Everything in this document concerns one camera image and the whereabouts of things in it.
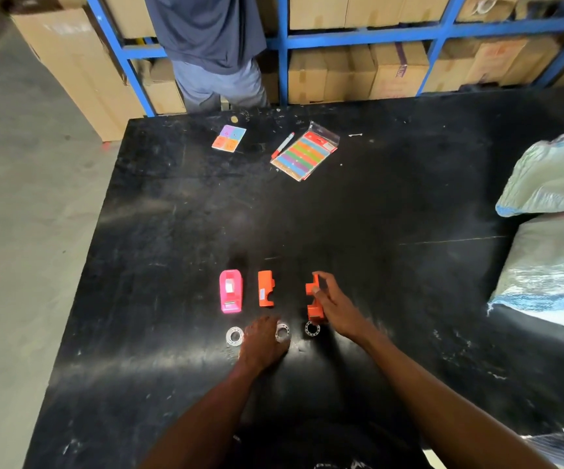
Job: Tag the orange tape dispenser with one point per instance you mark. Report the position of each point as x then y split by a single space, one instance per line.
265 288
314 311

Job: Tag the pink tape dispenser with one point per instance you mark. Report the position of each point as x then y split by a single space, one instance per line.
230 291

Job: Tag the person's right hand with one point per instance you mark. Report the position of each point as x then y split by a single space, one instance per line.
341 310

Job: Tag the colourful sticky note pad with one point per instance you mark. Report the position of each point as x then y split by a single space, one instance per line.
228 138

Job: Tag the red marker pen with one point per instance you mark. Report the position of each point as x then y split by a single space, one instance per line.
282 145

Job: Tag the packet of colourful sticky tabs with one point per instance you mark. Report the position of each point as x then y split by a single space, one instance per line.
305 152

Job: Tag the person's left fingers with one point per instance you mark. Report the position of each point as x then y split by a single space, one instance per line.
268 323

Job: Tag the clear tape roll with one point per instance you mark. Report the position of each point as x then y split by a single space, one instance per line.
283 331
312 329
234 336

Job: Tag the person's left forearm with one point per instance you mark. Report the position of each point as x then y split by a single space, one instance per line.
203 420

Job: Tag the stack of brown cardboard boxes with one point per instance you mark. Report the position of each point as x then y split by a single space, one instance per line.
389 68

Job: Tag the person's left hand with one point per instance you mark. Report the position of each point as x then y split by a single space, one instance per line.
261 346

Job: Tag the blue metal shelf rack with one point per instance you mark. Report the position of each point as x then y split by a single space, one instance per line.
360 36

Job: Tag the person's dark shirt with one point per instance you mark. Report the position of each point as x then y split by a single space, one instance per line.
330 446

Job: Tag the large brown cardboard carton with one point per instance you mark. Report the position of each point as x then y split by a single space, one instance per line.
76 68

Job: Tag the person's right thumb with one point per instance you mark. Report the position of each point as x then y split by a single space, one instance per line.
319 296

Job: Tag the white woven sack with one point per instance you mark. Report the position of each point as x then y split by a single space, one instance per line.
550 273
550 175

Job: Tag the person's right forearm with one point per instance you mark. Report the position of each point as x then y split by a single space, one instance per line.
438 405

